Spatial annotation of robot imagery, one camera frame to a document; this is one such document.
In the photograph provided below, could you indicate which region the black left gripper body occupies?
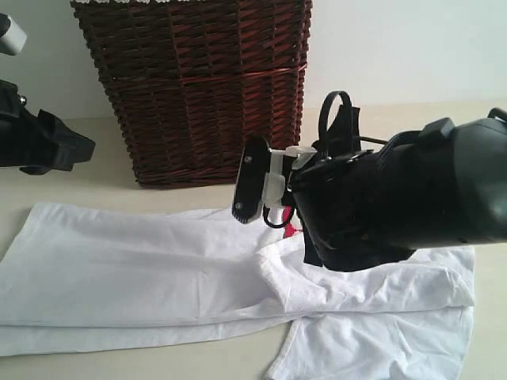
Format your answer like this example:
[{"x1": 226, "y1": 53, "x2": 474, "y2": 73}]
[{"x1": 1, "y1": 80, "x2": 51, "y2": 174}]

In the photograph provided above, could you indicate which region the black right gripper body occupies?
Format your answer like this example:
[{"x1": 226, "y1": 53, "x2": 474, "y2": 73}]
[{"x1": 289, "y1": 150, "x2": 414, "y2": 272}]

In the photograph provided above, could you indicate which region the white t-shirt red lettering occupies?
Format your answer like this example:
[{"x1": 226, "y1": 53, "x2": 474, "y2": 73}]
[{"x1": 1, "y1": 203, "x2": 475, "y2": 379}]

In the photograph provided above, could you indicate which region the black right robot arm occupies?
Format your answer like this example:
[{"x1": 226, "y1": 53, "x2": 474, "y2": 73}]
[{"x1": 289, "y1": 108, "x2": 506, "y2": 272}]

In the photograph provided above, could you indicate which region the dark red wicker basket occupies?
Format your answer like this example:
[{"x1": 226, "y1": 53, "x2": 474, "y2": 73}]
[{"x1": 71, "y1": 1, "x2": 312, "y2": 188}]

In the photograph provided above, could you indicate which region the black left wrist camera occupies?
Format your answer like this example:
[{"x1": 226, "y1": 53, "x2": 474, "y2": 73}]
[{"x1": 0, "y1": 13, "x2": 27, "y2": 56}]

